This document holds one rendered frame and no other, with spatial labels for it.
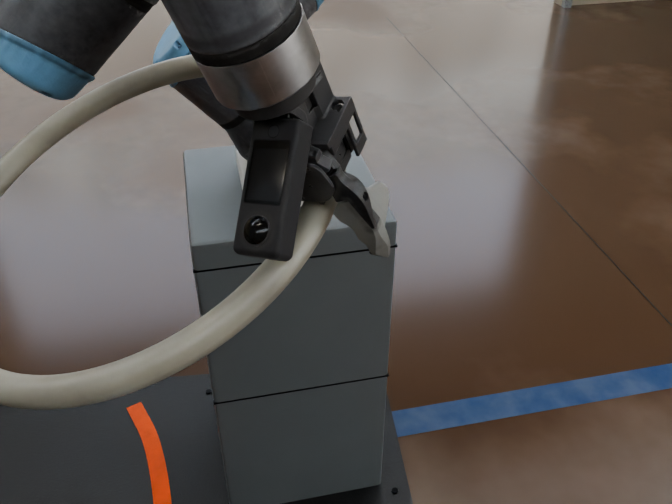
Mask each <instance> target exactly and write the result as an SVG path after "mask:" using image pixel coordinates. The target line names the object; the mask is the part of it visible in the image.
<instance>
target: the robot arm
mask: <svg viewBox="0 0 672 504"><path fill-rule="evenodd" d="M158 1H159V0H0V68H1V69H2V70H3V71H5V72H6V73H7V74H9V75H10V76H11V77H13V78H14V79H16V80H17V81H19V82H21V83H22V84H24V85H25V86H27V87H29V88H31V89H32V90H34V91H36V92H39V93H41V94H43V95H45V96H47V97H50V98H53V99H57V100H69V99H71V98H74V97H75V96H76V95H77V94H78V93H79V92H80V91H81V90H82V89H83V88H84V87H85V86H86V84H87V83H88V82H92V81H93V80H94V79H95V77H94V75H95V74H96V73H97V72H98V71H99V70H100V68H101V67H102V66H103V65H104V64H105V62H106V61H107V60H108V59H109V58H110V56H111V55H112V54H113V53H114V52H115V50H116V49H117V48H118V47H119V46H120V45H121V43H122V42H123V41H124V40H125V39H126V38H127V36H128V35H129V34H130V33H131V32H132V30H133V29H134V28H135V27H136V26H137V25H138V23H139V22H140V21H141V20H142V19H143V17H144V16H145V15H146V14H147V13H148V12H149V11H150V9H151V8H152V7H153V6H154V5H156V4H157V3H158ZM161 1H162V3H163V5H164V6H165V8H166V10H167V12H168V14H169V15H170V17H171V19H172V22H171V23H170V25H169V26H168V27H167V29H166V30H165V32H164V34H163V36H162V37H161V39H160V41H159V43H158V45H157V48H156V50H155V53H154V57H153V64H155V63H158V62H162V61H165V60H169V59H173V58H177V57H181V56H186V55H191V54H192V56H193V58H194V60H195V61H196V63H197V65H198V67H199V69H200V70H201V72H202V74H203V76H204V77H202V78H195V79H190V80H185V81H181V82H177V83H173V84H169V85H170V86H171V87H172V88H174V89H176V90H177V91H178V92H179V93H180V94H182V95H183V96H184V97H185V98H187V99H188V100H189V101H190V102H191V103H193V104H194V105H195V106H196V107H198V108H199V109H200V110H201V111H203V112H204V113H205V114H206V115H207V116H209V117H210V118H211V119H212V120H214V121H215V122H216V123H217V124H219V125H220V126H221V127H222V128H223V129H225V130H226V131H227V133H228V135H229V137H230V138H231V140H232V142H233V143H234V145H235V147H236V149H237V150H238V152H239V154H240V155H241V156H242V157H243V158H244V159H246V160H247V167H246V173H245V179H244V185H243V191H242V197H241V203H240V209H239V215H238V221H237V227H236V233H235V239H234V245H233V249H234V251H235V252H236V253H237V254H239V255H243V256H248V257H254V258H262V259H269V260H277V261H289V260H290V259H291V258H292V256H293V250H294V244H295V237H296V231H297V225H298V219H299V212H300V206H301V201H309V202H318V203H319V204H322V205H324V204H325V202H326V201H328V200H330V199H331V198H332V196H333V197H334V199H335V201H336V202H338V203H337V206H336V208H335V210H334V212H333V214H334V216H335V217H336V218H337V219H338V220H339V221H340V222H342V223H344V224H346V225H347V226H349V227H350V228H351V229H352V230H353V231H354V232H355V233H356V235H357V238H358V239H359V240H360V241H362V242H363V243H364V244H365V245H366V246H367V247H368V249H369V253H370V254H371V255H376V256H380V257H386V258H388V257H389V255H390V239H389V236H388V234H387V230H386V228H385V223H386V217H387V210H388V204H389V191H388V188H387V187H386V185H385V184H384V183H382V182H380V181H377V182H375V183H374V184H372V185H371V186H369V187H368V188H366V187H365V186H364V185H363V183H362V182H361V181H360V180H359V179H358V178H357V177H356V176H354V175H352V174H350V173H348V172H345V169H346V167H347V165H348V163H349V160H350V158H351V156H352V155H351V153H352V151H353V149H354V152H355V154H356V156H360V154H361V151H362V149H363V147H364V145H365V142H366V140H367V138H366V135H365V132H364V130H363V127H362V124H361V122H360V119H359V116H358V113H357V111H356V108H355V105H354V103H353V100H352V97H351V96H345V97H336V96H334V95H333V93H332V90H331V87H330V85H329V82H328V80H327V77H326V75H325V72H324V70H323V67H322V64H321V62H320V52H319V49H318V47H317V44H316V41H315V39H314V36H313V33H312V31H311V28H310V26H309V23H308V19H309V18H310V17H311V16H312V15H313V14H314V13H315V12H317V11H318V9H319V7H320V5H321V4H322V3H323V2H324V0H161ZM339 103H343V105H342V104H339ZM352 116H353V117H354V119H355V122H356V125H357V127H358V130H359V136H358V138H357V140H356V139H355V136H354V134H353V131H352V129H351V126H350V123H349V122H350V120H351V118H352Z"/></svg>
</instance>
